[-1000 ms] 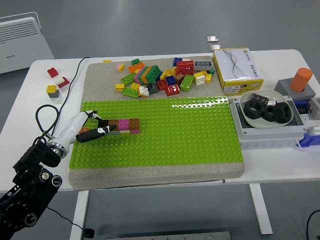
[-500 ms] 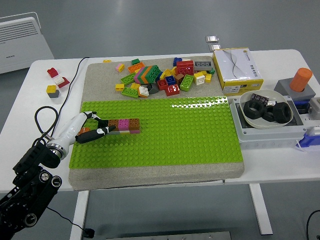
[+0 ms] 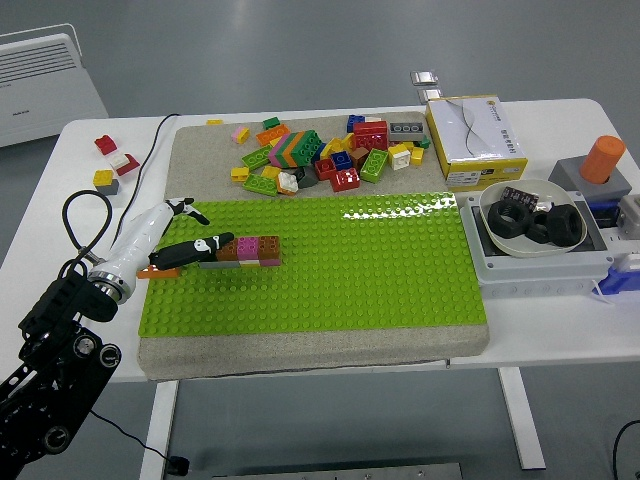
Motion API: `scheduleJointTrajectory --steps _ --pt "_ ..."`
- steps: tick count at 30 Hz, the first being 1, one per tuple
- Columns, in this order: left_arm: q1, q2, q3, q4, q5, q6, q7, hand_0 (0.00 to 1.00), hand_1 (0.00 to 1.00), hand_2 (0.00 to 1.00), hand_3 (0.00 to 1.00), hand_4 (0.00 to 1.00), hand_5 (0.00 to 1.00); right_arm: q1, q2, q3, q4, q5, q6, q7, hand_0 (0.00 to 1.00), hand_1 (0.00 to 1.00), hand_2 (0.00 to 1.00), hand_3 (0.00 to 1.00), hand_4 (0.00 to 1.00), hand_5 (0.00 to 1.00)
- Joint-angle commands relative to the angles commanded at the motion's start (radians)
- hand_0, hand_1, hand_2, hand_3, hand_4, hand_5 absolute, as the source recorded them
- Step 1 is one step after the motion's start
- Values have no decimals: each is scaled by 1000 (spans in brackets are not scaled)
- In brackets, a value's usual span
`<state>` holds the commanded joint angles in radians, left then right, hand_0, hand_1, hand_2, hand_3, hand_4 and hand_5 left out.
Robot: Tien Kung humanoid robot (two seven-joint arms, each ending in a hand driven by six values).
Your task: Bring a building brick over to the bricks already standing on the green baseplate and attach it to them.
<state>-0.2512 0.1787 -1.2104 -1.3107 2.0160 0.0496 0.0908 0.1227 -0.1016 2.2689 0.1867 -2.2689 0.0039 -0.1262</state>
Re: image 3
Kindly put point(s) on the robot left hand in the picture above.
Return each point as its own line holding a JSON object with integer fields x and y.
{"x": 137, "y": 240}

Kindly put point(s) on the orange long building brick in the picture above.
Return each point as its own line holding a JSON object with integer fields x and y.
{"x": 150, "y": 273}

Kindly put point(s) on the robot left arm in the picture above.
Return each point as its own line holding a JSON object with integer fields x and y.
{"x": 50, "y": 360}

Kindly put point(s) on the grey small brick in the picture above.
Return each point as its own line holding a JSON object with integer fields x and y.
{"x": 107, "y": 189}

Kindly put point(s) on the dark red sloped brick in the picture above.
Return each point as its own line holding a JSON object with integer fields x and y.
{"x": 131, "y": 165}

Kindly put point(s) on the white small brick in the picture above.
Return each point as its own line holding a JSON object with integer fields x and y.
{"x": 118, "y": 160}

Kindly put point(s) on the dark grey flat brick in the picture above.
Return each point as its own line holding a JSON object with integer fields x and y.
{"x": 222, "y": 265}

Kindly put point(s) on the brown square brick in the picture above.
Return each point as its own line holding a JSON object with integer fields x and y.
{"x": 229, "y": 251}
{"x": 268, "y": 245}

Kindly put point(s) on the red small brick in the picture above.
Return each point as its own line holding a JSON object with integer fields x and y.
{"x": 106, "y": 145}

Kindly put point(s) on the magenta square brick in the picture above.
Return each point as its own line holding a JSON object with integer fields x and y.
{"x": 247, "y": 246}

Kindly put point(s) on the yellow and white flat brick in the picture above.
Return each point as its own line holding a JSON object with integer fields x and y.
{"x": 250, "y": 263}

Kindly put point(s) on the light green long brick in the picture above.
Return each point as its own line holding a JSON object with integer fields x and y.
{"x": 256, "y": 156}
{"x": 374, "y": 165}
{"x": 260, "y": 185}

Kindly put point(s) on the pink flat brick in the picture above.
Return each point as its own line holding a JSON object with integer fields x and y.
{"x": 270, "y": 261}

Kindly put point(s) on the pink and yellow brick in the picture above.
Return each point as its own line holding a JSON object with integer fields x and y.
{"x": 240, "y": 134}

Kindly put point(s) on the white and orange brick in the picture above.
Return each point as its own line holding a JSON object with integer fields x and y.
{"x": 287, "y": 182}

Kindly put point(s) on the dark green small brick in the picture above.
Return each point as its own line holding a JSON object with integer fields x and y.
{"x": 271, "y": 123}
{"x": 424, "y": 142}

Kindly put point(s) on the dark grey sloped brick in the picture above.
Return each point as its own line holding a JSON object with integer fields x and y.
{"x": 306, "y": 177}

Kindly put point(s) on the striped multicolour brick stack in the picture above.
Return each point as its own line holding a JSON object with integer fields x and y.
{"x": 295, "y": 148}

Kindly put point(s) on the green studded baseplate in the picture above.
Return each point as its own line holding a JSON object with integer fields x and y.
{"x": 325, "y": 280}

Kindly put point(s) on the red square brick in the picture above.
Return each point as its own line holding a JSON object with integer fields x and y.
{"x": 325, "y": 169}
{"x": 345, "y": 180}

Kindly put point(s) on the blue square brick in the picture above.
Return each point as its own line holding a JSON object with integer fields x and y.
{"x": 354, "y": 122}
{"x": 342, "y": 160}

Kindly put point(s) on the brown small brick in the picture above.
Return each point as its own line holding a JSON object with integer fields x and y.
{"x": 357, "y": 156}

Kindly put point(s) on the large red brick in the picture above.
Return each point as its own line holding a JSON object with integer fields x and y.
{"x": 371, "y": 135}

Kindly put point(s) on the grey long brick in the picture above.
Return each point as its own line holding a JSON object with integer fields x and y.
{"x": 406, "y": 131}

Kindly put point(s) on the white panel heater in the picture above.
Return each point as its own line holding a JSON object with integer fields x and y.
{"x": 45, "y": 85}

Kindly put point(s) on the white table leg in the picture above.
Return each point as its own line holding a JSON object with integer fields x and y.
{"x": 160, "y": 430}
{"x": 522, "y": 420}

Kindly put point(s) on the grey-beige mat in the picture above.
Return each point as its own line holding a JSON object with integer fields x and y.
{"x": 300, "y": 355}

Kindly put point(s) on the black plug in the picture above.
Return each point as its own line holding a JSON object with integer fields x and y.
{"x": 178, "y": 466}

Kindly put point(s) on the silver floor socket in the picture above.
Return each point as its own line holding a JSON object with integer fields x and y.
{"x": 431, "y": 95}
{"x": 424, "y": 77}

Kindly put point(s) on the yellow and white cardboard box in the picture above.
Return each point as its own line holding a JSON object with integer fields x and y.
{"x": 475, "y": 142}

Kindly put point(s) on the large black nut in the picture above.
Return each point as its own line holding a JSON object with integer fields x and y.
{"x": 507, "y": 219}
{"x": 566, "y": 226}

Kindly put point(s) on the dark circuit board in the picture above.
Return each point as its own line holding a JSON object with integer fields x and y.
{"x": 521, "y": 196}

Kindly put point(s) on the small black nut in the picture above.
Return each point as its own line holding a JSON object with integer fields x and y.
{"x": 538, "y": 230}

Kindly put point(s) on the light grey junction box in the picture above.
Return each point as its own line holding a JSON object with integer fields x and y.
{"x": 540, "y": 272}

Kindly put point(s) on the white bowl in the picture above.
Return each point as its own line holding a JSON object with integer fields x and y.
{"x": 544, "y": 187}

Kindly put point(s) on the grey block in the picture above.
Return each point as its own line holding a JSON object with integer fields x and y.
{"x": 570, "y": 175}

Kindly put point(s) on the dark blue block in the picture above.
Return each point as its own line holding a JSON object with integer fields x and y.
{"x": 602, "y": 212}

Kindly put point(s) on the white zip tie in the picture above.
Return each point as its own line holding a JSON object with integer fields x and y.
{"x": 600, "y": 295}

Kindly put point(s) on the orange cylinder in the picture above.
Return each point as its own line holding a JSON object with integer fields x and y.
{"x": 601, "y": 159}

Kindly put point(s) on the blue-violet plastic part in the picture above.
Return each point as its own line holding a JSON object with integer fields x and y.
{"x": 620, "y": 280}

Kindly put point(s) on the grey connector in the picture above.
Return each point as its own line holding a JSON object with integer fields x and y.
{"x": 630, "y": 212}

